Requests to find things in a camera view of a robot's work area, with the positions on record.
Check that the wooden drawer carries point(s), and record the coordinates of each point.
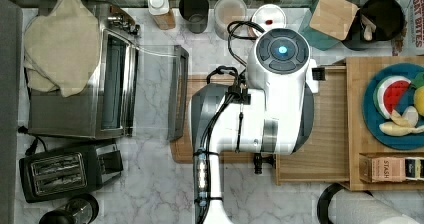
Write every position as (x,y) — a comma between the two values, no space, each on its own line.
(325,155)

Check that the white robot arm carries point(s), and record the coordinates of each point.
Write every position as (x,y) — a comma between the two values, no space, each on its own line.
(273,114)

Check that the black drawer knob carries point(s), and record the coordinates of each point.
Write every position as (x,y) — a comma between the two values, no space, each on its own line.
(259,160)
(319,74)

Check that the bamboo cutting board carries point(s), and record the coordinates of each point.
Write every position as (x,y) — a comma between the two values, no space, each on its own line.
(181,148)

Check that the stainless toaster oven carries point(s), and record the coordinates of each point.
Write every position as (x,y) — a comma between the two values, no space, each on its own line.
(105,107)

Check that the clear plastic canister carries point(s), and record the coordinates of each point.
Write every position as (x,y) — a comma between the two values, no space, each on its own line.
(225,12)

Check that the dark cylindrical cup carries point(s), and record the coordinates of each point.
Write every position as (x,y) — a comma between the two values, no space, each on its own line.
(195,13)

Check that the white lid red jar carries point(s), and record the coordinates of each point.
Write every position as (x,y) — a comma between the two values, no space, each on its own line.
(269,17)

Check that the white cap wooden bottle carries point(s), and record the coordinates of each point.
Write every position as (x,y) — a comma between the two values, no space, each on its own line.
(162,14)

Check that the teal box wooden lid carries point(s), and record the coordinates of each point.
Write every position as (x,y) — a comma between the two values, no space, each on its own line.
(328,22)

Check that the beige folded cloth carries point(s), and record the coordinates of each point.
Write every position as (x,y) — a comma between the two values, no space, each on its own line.
(62,49)

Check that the paper towel roll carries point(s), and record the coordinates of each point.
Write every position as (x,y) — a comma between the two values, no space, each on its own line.
(338,205)

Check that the black glass jar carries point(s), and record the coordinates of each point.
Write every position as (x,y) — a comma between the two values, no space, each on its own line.
(80,209)

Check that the stash tea box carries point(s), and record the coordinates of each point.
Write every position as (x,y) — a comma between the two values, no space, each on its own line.
(382,169)

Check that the toy watermelon slice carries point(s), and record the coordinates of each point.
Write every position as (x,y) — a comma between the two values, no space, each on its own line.
(388,93)

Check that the black two-slot toaster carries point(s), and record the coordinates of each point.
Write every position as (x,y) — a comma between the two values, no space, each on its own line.
(71,171)

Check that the black utensil holder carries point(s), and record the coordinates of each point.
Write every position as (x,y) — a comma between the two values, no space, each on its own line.
(386,15)

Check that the toy banana pieces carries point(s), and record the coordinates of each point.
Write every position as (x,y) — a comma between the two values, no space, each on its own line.
(402,124)

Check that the yellow toy fruit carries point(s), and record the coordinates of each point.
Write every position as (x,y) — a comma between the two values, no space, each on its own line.
(419,100)

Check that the oat bites cereal box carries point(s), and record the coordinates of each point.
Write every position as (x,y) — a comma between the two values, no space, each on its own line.
(411,40)

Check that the dark tea box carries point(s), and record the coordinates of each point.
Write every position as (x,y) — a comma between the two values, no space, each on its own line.
(414,168)

